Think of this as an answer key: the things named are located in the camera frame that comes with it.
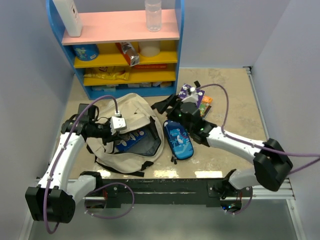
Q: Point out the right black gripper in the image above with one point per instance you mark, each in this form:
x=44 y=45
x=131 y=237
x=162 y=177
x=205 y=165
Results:
x=162 y=105

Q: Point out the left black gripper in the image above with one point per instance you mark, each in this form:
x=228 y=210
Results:
x=110 y=137

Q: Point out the beige canvas backpack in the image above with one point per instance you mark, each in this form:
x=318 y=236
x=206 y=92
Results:
x=138 y=114

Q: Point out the blue comic book top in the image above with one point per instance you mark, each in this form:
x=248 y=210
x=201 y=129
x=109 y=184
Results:
x=127 y=140

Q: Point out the purple book underneath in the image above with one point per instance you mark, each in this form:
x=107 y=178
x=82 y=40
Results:
x=200 y=92

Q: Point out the blue dinosaur pencil case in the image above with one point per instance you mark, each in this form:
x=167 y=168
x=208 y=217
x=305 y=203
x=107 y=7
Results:
x=178 y=140

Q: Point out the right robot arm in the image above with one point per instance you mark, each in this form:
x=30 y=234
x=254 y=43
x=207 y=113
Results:
x=270 y=166

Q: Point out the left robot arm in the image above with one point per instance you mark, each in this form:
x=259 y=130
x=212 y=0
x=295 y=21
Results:
x=54 y=199

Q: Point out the yellow chips bag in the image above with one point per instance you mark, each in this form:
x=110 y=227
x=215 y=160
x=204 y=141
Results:
x=108 y=72

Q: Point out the white packets bottom shelf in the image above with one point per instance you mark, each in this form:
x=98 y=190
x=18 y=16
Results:
x=114 y=87

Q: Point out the orange green book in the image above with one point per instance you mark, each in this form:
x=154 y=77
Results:
x=205 y=105

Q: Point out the grey blue bottom book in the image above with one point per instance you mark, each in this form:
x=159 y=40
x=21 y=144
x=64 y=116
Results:
x=207 y=112

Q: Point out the white cylindrical container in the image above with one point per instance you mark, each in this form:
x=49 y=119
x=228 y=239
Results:
x=149 y=48

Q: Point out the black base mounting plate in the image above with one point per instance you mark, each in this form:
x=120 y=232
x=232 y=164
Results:
x=118 y=201

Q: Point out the blue shelf unit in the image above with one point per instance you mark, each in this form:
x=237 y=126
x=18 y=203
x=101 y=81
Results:
x=105 y=29

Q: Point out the red silver snack packet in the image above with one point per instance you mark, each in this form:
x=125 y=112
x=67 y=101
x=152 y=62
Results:
x=129 y=53

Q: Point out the blue snack cup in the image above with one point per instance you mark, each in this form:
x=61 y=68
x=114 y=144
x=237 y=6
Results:
x=86 y=52

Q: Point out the clear plastic bottle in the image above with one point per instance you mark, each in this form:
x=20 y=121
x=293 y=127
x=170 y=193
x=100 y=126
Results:
x=153 y=14

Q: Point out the white rectangular bottle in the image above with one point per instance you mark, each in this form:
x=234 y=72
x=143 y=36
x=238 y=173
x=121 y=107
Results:
x=70 y=17

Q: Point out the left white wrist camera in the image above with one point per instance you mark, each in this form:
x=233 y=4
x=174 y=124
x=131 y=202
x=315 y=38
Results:
x=117 y=123

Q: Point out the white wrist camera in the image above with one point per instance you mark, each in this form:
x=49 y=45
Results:
x=117 y=123
x=191 y=95

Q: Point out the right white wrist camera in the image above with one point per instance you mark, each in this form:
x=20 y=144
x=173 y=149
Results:
x=191 y=95

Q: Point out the aluminium frame rail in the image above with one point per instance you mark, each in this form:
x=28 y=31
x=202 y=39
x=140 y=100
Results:
x=200 y=188

